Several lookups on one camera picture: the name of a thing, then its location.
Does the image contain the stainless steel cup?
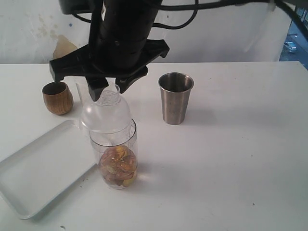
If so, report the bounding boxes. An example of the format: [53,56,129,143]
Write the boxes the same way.
[158,72,194,125]

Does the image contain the clear plastic shaker lid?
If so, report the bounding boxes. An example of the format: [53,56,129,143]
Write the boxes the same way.
[80,82,132,134]

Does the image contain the gold foil coin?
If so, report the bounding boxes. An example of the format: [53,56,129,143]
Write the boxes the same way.
[98,145,138,189]

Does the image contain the white rectangular tray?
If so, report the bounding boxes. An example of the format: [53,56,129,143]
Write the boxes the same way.
[0,120,97,220]

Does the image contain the brown wooden cup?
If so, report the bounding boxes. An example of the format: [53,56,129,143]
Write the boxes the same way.
[42,82,74,115]

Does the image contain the clear plastic shaker body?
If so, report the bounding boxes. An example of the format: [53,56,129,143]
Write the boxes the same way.
[90,119,138,189]

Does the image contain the translucent plastic container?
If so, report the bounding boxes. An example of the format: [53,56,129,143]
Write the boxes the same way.
[76,81,121,118]

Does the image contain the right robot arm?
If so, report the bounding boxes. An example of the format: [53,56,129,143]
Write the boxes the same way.
[50,0,169,102]

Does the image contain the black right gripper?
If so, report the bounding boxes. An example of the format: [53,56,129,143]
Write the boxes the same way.
[50,0,169,101]

